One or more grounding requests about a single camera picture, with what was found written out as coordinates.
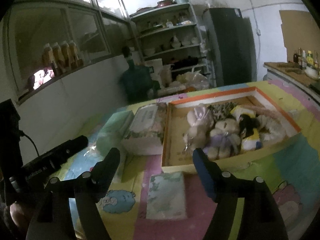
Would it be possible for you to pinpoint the brown cardboard wall panel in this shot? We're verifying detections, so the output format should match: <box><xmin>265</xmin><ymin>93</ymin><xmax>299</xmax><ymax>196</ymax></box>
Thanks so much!
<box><xmin>279</xmin><ymin>10</ymin><xmax>320</xmax><ymax>61</ymax></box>

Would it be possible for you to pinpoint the yellow black plush doll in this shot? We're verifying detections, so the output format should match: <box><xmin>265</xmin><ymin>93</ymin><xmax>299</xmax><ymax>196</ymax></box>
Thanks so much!
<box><xmin>231</xmin><ymin>106</ymin><xmax>262</xmax><ymax>152</ymax></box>

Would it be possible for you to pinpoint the white bowl on counter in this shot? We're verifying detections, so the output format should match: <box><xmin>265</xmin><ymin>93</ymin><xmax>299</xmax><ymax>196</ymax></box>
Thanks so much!
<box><xmin>305</xmin><ymin>66</ymin><xmax>319</xmax><ymax>79</ymax></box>

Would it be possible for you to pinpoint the glowing phone screen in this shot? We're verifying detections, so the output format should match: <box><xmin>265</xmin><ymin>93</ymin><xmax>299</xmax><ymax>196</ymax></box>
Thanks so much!
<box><xmin>27</xmin><ymin>67</ymin><xmax>55</xmax><ymax>91</ymax></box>

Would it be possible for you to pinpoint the colourful cartoon play mat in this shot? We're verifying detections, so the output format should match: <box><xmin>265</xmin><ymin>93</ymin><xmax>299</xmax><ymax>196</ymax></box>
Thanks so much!
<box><xmin>49</xmin><ymin>80</ymin><xmax>320</xmax><ymax>240</ymax></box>

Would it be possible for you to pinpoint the metal storage shelf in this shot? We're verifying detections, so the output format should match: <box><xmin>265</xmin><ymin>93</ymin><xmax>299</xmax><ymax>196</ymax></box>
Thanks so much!
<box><xmin>130</xmin><ymin>2</ymin><xmax>211</xmax><ymax>79</ymax></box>

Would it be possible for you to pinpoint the glass cabinet window frame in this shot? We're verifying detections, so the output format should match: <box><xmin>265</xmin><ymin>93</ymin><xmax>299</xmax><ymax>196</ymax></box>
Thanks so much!
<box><xmin>1</xmin><ymin>0</ymin><xmax>133</xmax><ymax>102</ymax></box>

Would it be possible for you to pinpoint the kitchen counter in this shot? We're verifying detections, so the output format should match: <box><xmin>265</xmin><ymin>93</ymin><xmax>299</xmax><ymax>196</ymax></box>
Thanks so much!
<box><xmin>264</xmin><ymin>62</ymin><xmax>319</xmax><ymax>104</ymax></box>

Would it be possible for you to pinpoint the glass jar on fridge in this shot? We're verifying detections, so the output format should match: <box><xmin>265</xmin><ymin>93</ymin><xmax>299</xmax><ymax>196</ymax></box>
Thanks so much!
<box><xmin>204</xmin><ymin>0</ymin><xmax>214</xmax><ymax>8</ymax></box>

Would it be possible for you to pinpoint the beige teddy bear purple dress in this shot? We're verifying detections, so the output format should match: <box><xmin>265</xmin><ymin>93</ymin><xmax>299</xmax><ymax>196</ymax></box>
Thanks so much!
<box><xmin>203</xmin><ymin>118</ymin><xmax>241</xmax><ymax>160</ymax></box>

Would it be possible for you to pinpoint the small green-white tissue packet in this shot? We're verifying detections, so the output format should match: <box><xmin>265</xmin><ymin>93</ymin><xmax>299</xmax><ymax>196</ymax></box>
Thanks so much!
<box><xmin>146</xmin><ymin>172</ymin><xmax>187</xmax><ymax>220</ymax></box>

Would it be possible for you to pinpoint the floral tissue pack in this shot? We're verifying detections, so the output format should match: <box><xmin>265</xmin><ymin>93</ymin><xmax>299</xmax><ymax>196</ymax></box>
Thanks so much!
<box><xmin>121</xmin><ymin>102</ymin><xmax>168</xmax><ymax>155</ymax></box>

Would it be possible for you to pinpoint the cardboard box orange rim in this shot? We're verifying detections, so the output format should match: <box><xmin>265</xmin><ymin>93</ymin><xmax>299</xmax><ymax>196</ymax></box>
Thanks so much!
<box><xmin>161</xmin><ymin>87</ymin><xmax>301</xmax><ymax>174</ymax></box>

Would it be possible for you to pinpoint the orange drink bottle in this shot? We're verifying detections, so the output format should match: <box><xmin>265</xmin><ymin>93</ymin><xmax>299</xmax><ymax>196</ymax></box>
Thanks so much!
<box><xmin>52</xmin><ymin>42</ymin><xmax>66</xmax><ymax>74</ymax></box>
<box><xmin>60</xmin><ymin>41</ymin><xmax>73</xmax><ymax>71</ymax></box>
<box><xmin>69</xmin><ymin>40</ymin><xmax>79</xmax><ymax>69</ymax></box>
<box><xmin>42</xmin><ymin>43</ymin><xmax>58</xmax><ymax>76</ymax></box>

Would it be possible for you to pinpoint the green tissue pack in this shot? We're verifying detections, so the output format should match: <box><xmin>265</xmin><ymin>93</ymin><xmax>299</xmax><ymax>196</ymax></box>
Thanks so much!
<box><xmin>96</xmin><ymin>111</ymin><xmax>134</xmax><ymax>156</ymax></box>

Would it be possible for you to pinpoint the green water jug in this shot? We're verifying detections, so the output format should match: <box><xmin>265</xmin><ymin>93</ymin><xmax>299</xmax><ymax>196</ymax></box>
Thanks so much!
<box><xmin>120</xmin><ymin>46</ymin><xmax>159</xmax><ymax>104</ymax></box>

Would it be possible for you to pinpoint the red pot on shelf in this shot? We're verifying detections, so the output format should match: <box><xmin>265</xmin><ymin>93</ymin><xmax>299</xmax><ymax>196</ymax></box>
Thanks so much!
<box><xmin>157</xmin><ymin>0</ymin><xmax>174</xmax><ymax>8</ymax></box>

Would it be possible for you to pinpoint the pale plush toy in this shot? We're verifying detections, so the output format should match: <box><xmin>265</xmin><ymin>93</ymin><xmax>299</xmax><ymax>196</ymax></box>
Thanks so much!
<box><xmin>183</xmin><ymin>103</ymin><xmax>214</xmax><ymax>153</ymax></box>

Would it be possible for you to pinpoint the dark green refrigerator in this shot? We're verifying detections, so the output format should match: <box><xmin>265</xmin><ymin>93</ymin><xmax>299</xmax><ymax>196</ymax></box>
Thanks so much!
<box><xmin>203</xmin><ymin>8</ymin><xmax>255</xmax><ymax>87</ymax></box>

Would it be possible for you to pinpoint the person's left hand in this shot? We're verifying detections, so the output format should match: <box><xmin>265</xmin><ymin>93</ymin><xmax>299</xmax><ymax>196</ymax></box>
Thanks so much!
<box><xmin>10</xmin><ymin>203</ymin><xmax>32</xmax><ymax>228</ymax></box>

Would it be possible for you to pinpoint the leopard print soft item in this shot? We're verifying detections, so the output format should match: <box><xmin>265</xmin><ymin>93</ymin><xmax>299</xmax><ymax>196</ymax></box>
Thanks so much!
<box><xmin>208</xmin><ymin>102</ymin><xmax>237</xmax><ymax>122</ymax></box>

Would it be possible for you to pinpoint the plastic bag of goods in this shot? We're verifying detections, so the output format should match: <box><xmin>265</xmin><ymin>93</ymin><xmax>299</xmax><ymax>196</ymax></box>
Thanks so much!
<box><xmin>176</xmin><ymin>72</ymin><xmax>210</xmax><ymax>90</ymax></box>

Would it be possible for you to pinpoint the white fluffy plush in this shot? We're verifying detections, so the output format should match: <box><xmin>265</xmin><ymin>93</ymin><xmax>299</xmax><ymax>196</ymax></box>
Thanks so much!
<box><xmin>257</xmin><ymin>115</ymin><xmax>286</xmax><ymax>142</ymax></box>

